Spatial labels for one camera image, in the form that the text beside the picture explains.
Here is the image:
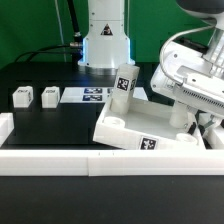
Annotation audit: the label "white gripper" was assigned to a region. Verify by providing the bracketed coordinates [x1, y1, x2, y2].
[149, 33, 224, 136]

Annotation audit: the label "white square table top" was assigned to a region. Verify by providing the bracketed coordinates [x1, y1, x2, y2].
[93, 97, 205, 150]

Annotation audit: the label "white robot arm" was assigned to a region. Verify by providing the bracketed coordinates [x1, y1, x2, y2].
[79, 0, 224, 123]

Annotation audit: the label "white sheet with markers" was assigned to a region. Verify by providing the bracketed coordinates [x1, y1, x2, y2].
[59, 86, 150, 104]

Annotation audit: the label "white U-shaped fence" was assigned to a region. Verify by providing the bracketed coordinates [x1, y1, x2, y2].
[0, 113, 224, 176]

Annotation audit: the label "black cables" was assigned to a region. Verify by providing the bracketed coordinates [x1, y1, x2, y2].
[13, 0, 84, 64]

